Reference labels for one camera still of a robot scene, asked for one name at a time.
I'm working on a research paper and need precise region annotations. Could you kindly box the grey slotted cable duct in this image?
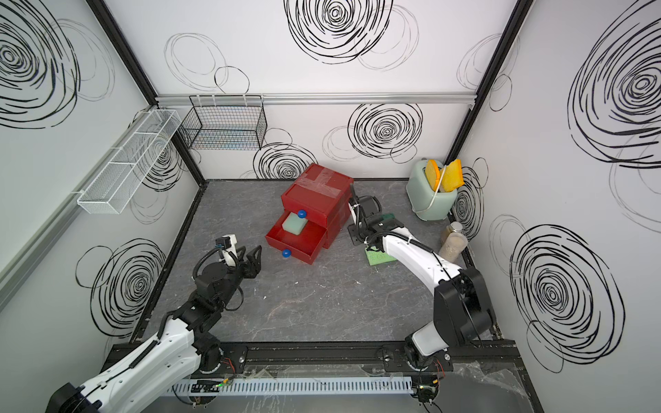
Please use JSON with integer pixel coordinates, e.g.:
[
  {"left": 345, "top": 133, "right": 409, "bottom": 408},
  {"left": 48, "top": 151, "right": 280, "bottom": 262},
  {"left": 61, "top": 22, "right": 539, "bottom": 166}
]
[{"left": 165, "top": 377, "right": 415, "bottom": 399}]

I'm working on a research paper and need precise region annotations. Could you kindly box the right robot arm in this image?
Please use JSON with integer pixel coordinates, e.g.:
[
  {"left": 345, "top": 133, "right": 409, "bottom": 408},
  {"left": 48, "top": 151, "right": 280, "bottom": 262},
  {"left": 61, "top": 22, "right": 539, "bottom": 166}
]
[{"left": 348, "top": 185, "right": 497, "bottom": 371}]

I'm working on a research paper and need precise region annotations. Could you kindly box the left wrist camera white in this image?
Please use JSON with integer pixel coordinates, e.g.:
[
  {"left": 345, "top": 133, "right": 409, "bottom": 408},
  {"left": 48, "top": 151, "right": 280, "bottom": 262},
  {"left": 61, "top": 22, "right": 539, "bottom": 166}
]
[{"left": 215, "top": 234, "right": 238, "bottom": 267}]

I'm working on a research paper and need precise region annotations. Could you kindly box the mint green toaster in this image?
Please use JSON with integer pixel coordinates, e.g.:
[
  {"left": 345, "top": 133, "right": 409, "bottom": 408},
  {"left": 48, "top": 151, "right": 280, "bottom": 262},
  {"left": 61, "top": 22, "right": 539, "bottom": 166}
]
[{"left": 406, "top": 160, "right": 458, "bottom": 221}]

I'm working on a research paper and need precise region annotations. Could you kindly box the red drawer cabinet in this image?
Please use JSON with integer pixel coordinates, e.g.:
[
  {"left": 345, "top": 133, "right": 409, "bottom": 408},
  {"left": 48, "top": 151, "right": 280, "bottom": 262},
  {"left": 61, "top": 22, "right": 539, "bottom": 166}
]
[{"left": 288, "top": 163, "right": 354, "bottom": 249}]

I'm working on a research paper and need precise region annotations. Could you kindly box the yellow toast slice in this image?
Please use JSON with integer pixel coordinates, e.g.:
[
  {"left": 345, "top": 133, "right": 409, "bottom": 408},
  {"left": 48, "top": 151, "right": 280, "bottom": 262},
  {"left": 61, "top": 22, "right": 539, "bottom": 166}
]
[
  {"left": 441, "top": 159, "right": 464, "bottom": 193},
  {"left": 424, "top": 159, "right": 442, "bottom": 192}
]

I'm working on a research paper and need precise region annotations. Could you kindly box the black wire basket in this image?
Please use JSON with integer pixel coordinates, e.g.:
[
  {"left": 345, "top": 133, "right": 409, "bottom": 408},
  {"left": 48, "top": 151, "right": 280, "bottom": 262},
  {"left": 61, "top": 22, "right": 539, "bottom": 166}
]
[{"left": 179, "top": 95, "right": 268, "bottom": 151}]

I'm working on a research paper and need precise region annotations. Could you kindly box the left yellow toast slice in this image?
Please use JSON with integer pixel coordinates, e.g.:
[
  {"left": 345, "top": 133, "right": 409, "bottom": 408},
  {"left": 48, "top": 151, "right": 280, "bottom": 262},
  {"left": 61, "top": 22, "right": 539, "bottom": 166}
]
[{"left": 424, "top": 159, "right": 442, "bottom": 192}]

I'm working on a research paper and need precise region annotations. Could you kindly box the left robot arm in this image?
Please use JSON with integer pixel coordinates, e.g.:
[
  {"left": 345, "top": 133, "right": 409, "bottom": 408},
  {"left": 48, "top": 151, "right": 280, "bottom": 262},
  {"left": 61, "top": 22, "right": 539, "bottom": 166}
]
[{"left": 46, "top": 244, "right": 263, "bottom": 412}]

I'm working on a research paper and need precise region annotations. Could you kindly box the white mesh shelf basket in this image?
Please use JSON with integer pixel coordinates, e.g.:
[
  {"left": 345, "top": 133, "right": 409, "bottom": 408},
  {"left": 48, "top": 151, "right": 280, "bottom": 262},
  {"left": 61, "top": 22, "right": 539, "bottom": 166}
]
[{"left": 77, "top": 109, "right": 181, "bottom": 214}]

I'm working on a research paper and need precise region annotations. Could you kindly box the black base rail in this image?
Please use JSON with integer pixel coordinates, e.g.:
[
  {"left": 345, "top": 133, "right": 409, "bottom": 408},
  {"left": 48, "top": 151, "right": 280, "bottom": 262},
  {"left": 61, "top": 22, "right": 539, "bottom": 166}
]
[{"left": 105, "top": 339, "right": 523, "bottom": 373}]

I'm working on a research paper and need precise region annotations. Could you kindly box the right yellow toast slice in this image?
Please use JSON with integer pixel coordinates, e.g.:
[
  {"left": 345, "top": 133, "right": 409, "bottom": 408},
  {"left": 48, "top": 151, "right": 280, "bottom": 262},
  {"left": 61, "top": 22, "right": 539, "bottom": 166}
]
[{"left": 441, "top": 159, "right": 464, "bottom": 193}]

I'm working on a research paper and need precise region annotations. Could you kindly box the clear jar with grains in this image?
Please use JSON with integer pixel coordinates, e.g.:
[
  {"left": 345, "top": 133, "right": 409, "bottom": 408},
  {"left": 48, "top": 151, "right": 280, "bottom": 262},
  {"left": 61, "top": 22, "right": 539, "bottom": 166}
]
[{"left": 439, "top": 221, "right": 468, "bottom": 263}]

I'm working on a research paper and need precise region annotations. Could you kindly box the light green sponge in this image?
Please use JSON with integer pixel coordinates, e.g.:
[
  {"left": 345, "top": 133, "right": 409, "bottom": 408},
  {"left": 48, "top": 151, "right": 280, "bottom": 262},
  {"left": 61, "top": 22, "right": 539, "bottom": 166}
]
[{"left": 365, "top": 248, "right": 397, "bottom": 267}]

